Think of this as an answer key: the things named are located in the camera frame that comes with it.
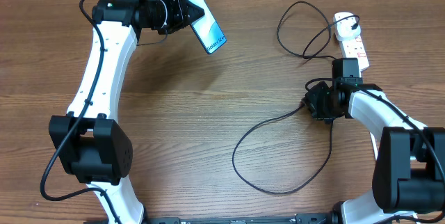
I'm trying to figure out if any Samsung Galaxy smartphone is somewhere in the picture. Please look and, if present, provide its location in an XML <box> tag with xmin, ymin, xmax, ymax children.
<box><xmin>188</xmin><ymin>0</ymin><xmax>227</xmax><ymax>54</ymax></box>

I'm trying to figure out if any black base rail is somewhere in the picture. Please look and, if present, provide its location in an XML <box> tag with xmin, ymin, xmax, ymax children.
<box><xmin>142</xmin><ymin>211</ymin><xmax>344</xmax><ymax>224</ymax></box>

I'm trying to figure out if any white power strip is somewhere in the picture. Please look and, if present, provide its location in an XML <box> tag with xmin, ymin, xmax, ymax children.
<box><xmin>339</xmin><ymin>35</ymin><xmax>370</xmax><ymax>72</ymax></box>

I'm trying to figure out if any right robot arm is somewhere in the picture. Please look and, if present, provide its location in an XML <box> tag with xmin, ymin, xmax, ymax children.
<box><xmin>302</xmin><ymin>58</ymin><xmax>444</xmax><ymax>223</ymax></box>

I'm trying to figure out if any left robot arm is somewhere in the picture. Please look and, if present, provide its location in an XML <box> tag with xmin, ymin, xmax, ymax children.
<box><xmin>49</xmin><ymin>0</ymin><xmax>204</xmax><ymax>223</ymax></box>

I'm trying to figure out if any white USB wall charger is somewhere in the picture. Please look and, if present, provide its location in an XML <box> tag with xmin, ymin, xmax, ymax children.
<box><xmin>333</xmin><ymin>12</ymin><xmax>361</xmax><ymax>42</ymax></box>

